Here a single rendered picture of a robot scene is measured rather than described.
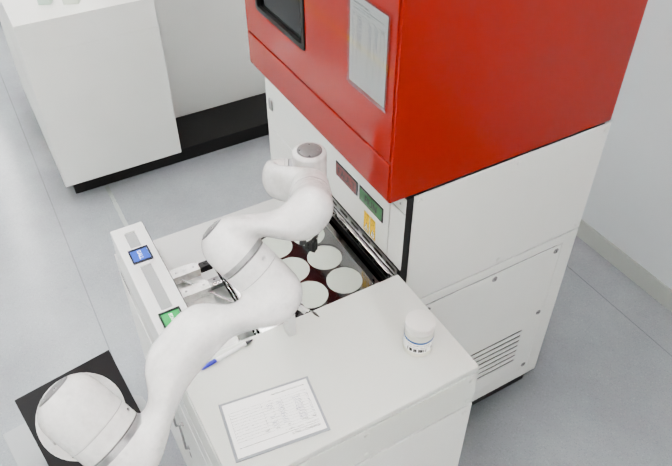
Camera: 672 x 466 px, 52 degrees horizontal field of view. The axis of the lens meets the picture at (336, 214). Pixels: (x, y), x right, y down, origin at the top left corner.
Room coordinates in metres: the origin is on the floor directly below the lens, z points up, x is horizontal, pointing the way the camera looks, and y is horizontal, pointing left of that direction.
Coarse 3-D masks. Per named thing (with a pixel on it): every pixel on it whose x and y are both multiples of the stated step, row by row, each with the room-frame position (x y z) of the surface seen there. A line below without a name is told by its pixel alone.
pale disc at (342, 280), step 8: (336, 272) 1.34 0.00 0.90; (344, 272) 1.34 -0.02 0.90; (352, 272) 1.34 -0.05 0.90; (328, 280) 1.31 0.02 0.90; (336, 280) 1.31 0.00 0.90; (344, 280) 1.31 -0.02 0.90; (352, 280) 1.31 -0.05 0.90; (360, 280) 1.31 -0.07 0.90; (336, 288) 1.28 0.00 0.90; (344, 288) 1.28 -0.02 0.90; (352, 288) 1.28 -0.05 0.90
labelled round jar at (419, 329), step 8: (416, 312) 1.05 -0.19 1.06; (424, 312) 1.05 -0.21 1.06; (408, 320) 1.03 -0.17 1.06; (416, 320) 1.03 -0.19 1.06; (424, 320) 1.03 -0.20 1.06; (432, 320) 1.03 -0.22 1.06; (408, 328) 1.01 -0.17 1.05; (416, 328) 1.01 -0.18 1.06; (424, 328) 1.01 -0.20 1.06; (432, 328) 1.01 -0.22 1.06; (408, 336) 1.01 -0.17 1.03; (416, 336) 1.00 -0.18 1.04; (424, 336) 1.00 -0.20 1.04; (432, 336) 1.01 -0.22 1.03; (408, 344) 1.01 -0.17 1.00; (416, 344) 1.00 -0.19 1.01; (424, 344) 1.00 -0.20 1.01; (432, 344) 1.02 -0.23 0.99; (408, 352) 1.00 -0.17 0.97; (416, 352) 1.00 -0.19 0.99; (424, 352) 1.00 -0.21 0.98
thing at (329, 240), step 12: (324, 228) 1.52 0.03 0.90; (324, 240) 1.47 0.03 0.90; (336, 240) 1.47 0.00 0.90; (300, 252) 1.42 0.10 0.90; (348, 264) 1.37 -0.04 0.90; (312, 276) 1.32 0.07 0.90; (324, 276) 1.32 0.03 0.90; (360, 288) 1.28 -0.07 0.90; (336, 300) 1.23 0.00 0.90; (300, 312) 1.19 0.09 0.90
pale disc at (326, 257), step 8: (320, 248) 1.44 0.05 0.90; (328, 248) 1.44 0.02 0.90; (312, 256) 1.40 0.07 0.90; (320, 256) 1.40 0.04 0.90; (328, 256) 1.40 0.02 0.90; (336, 256) 1.40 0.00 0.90; (312, 264) 1.37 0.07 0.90; (320, 264) 1.37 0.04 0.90; (328, 264) 1.37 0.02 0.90; (336, 264) 1.37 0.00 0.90
